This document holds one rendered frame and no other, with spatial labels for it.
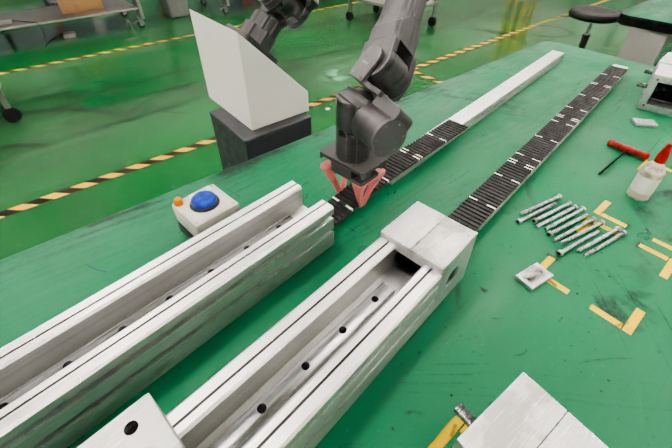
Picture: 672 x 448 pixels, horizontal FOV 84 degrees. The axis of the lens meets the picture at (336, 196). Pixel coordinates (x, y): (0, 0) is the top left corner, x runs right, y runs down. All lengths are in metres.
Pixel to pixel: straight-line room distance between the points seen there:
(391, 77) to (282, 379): 0.42
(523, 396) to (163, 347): 0.39
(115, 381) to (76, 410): 0.04
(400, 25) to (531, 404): 0.49
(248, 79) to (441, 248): 0.59
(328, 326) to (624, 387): 0.36
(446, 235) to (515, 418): 0.23
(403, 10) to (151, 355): 0.57
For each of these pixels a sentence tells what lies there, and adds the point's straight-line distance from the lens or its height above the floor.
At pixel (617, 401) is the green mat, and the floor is 0.78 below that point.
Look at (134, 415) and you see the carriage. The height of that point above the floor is 0.90.
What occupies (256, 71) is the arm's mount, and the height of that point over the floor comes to 0.92.
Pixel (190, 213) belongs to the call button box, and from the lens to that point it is 0.65.
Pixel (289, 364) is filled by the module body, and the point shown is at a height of 0.82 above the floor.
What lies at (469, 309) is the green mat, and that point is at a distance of 0.59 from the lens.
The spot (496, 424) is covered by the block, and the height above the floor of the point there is 0.87.
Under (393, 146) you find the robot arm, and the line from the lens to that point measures 0.54.
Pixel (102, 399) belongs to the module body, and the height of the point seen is 0.81.
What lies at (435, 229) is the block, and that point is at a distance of 0.54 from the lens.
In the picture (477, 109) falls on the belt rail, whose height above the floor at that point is 0.81.
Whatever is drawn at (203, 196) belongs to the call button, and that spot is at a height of 0.85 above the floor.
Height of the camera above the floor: 1.24
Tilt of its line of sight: 39 degrees down
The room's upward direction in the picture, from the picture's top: straight up
